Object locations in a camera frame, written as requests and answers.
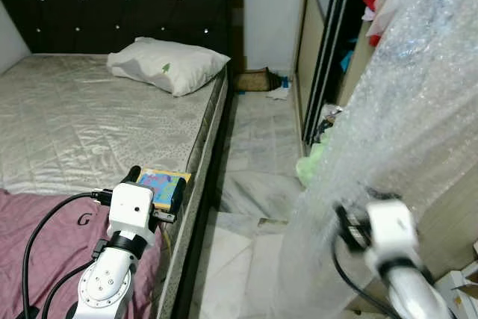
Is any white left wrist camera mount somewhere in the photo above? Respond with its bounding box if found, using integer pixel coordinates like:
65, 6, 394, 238
111, 182, 158, 241

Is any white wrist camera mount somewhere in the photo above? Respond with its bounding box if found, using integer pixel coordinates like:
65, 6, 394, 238
111, 182, 158, 241
364, 198, 423, 264

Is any brown woven basket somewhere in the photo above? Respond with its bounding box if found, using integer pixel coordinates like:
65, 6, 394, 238
235, 68, 282, 93

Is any light wooden wardrobe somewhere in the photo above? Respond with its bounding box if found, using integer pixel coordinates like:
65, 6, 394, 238
295, 0, 478, 282

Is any beige quilted mattress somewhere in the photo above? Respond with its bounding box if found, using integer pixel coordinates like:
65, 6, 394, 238
0, 54, 229, 319

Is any clear bubble wrap sheet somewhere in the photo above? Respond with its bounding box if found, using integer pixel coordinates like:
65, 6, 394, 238
273, 0, 478, 319

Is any yellow blue children's book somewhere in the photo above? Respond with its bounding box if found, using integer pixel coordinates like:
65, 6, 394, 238
138, 167, 192, 210

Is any white cardboard box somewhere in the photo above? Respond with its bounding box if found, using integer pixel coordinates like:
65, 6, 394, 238
432, 265, 478, 319

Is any green plastic bag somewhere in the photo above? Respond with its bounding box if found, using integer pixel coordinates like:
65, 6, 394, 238
296, 140, 331, 190

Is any white pillow with green tree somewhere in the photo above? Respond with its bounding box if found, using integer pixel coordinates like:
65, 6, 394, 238
107, 37, 231, 97

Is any purple cartoon mouse blanket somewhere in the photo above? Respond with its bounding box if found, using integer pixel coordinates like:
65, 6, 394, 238
0, 188, 165, 319

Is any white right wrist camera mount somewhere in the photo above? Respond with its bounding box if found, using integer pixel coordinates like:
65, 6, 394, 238
364, 198, 423, 264

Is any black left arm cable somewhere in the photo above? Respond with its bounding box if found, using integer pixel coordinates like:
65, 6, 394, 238
22, 190, 113, 319

